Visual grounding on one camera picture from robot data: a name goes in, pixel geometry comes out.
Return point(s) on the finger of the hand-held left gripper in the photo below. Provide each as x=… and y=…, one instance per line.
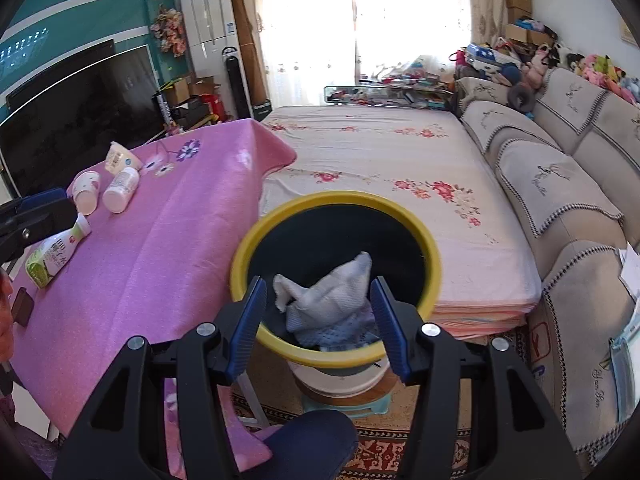
x=45, y=225
x=45, y=197

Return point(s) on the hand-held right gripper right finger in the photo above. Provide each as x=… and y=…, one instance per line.
x=392, y=335

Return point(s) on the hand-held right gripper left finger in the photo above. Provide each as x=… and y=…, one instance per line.
x=245, y=330

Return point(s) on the green label plastic bottle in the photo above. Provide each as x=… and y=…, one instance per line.
x=55, y=255

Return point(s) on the white pink-dotted paper cup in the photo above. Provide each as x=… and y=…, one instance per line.
x=86, y=190

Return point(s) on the white foam fruit net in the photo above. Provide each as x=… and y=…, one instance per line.
x=330, y=295

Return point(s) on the white plastic bottle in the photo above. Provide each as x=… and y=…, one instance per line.
x=120, y=191

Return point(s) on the white instant noodle cup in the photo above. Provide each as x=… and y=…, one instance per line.
x=120, y=159

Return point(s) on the yellow-rimmed trash bin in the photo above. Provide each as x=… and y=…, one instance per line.
x=340, y=199

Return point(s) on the person's left forearm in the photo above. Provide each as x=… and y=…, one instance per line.
x=5, y=310

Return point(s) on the white table leg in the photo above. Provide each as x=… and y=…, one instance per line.
x=250, y=400

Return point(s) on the large flat television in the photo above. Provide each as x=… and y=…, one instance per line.
x=75, y=125

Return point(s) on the green plastic stool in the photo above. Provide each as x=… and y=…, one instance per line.
x=350, y=407

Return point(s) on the patterned rug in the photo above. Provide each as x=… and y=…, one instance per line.
x=375, y=452

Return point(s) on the pink floral tablecloth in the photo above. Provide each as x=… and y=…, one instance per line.
x=165, y=240

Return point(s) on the smaller black television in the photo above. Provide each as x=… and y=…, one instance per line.
x=60, y=77

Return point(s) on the person's blue trouser leg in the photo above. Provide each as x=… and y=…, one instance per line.
x=310, y=440

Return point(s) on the floral bed sheet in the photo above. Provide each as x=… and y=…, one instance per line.
x=380, y=160

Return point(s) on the red box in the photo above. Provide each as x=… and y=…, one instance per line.
x=214, y=106

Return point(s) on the open cardboard box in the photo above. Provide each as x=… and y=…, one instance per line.
x=202, y=85

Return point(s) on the hanging flower decoration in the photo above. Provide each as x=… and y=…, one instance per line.
x=170, y=32

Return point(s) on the beige sofa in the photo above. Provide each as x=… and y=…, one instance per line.
x=560, y=200

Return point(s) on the dark green box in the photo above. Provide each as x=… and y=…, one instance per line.
x=261, y=110

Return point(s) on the black tower fan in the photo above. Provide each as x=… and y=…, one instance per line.
x=235, y=85

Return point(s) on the clear plastic bag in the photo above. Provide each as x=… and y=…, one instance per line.
x=625, y=360

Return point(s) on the white standing air conditioner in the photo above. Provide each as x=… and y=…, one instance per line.
x=210, y=25

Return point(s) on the cluttered glass coffee table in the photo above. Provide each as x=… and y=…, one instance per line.
x=390, y=92

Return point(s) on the white paper sheet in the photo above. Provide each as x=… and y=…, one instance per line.
x=630, y=272

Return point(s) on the grey round cushion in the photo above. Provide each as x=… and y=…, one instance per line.
x=520, y=96

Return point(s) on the beige sheer curtain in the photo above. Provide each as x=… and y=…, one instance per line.
x=310, y=20

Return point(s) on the pile of plush toys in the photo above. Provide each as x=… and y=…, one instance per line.
x=600, y=67

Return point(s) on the stack of cardboard boxes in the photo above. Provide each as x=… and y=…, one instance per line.
x=517, y=2

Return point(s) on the framed wall poster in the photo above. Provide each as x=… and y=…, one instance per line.
x=629, y=30

